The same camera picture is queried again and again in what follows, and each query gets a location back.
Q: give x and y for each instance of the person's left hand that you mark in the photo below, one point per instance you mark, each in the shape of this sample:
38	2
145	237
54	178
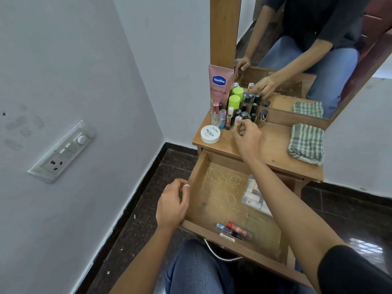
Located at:
170	205

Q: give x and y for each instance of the person's right hand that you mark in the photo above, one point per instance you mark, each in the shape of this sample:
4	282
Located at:
249	140

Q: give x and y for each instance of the person's right thumb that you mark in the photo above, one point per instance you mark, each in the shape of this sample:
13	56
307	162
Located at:
236	136

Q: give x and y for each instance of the person's left thumb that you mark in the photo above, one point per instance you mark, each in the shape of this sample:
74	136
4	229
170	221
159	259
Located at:
185	195

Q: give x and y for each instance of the pale nail polish bottle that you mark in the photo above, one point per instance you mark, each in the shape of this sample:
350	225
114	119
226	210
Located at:
238	121

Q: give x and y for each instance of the wooden drawer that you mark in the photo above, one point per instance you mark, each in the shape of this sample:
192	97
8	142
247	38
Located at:
214	195

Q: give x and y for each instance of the person's right forearm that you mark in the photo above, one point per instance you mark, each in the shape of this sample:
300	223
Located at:
291	211

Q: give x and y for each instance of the person's left forearm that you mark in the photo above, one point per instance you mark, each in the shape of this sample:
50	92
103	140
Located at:
144	263

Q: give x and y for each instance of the white capped slim tube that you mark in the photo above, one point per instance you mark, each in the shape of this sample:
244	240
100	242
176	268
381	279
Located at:
229	117

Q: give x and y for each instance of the blue and red lip balm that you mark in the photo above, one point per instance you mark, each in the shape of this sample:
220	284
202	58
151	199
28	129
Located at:
222	119

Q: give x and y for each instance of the cluster of dark capped bottles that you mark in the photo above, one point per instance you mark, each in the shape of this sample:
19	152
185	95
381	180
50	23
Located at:
245	114

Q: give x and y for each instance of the white round jar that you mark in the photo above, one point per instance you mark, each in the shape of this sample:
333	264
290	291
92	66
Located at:
210	134

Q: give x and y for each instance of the pink capped perfume bottle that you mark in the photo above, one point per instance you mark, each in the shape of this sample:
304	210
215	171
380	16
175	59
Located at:
215	114

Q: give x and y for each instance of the clear roll-on bottle black cap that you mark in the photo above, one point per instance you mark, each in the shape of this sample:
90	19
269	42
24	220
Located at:
263	117

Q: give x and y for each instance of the lime green capped bottle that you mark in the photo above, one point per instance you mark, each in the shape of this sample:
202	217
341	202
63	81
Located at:
234	101

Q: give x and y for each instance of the wooden dressing table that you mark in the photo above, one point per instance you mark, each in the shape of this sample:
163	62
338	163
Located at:
275	143

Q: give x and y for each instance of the blue lipstick tube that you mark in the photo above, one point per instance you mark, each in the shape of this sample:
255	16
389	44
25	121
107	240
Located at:
223	228

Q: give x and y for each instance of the pink lotion tube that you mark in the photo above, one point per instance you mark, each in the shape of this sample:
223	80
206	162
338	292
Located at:
220	85

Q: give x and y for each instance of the small white flat case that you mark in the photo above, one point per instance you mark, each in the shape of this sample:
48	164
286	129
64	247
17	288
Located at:
227	237

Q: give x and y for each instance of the clear plastic packet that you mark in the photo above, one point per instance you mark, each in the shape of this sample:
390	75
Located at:
255	195

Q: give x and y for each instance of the red lipstick tube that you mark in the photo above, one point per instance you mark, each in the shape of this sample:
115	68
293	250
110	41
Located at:
240	231

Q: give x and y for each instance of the green checked cloth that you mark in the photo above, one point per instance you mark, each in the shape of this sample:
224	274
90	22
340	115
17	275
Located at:
306	143

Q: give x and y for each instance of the blue jeans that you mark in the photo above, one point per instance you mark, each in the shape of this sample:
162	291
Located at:
196	272

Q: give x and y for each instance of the mirror glass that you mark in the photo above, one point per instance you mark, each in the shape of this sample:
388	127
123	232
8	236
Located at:
306	42

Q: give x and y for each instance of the black shirt sleeve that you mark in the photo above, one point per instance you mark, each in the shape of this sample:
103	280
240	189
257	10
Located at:
352	272

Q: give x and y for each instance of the wooden mirror frame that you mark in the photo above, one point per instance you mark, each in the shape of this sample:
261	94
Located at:
225	30

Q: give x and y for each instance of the white wall switch board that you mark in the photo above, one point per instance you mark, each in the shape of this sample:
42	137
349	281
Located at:
61	153

